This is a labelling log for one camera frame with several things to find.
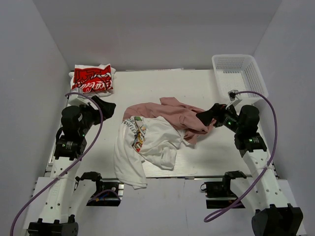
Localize pink t-shirt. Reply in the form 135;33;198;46
123;97;214;145

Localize white cartoon print t-shirt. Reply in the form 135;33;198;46
114;116;183;189

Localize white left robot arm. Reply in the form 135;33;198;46
28;93;116;236

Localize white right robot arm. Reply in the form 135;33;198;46
196;103;303;236

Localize folded red coca-cola t-shirt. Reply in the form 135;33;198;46
68;64;116;97

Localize white plastic basket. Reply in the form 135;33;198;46
212;54;269;103

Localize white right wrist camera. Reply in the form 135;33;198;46
226;89;242;109

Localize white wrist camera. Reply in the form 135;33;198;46
67;88;90;106
226;89;242;109

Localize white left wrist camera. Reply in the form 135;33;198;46
67;88;90;106

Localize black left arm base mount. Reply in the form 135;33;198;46
75;172;121;207

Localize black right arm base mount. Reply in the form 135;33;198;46
200;171;247;209

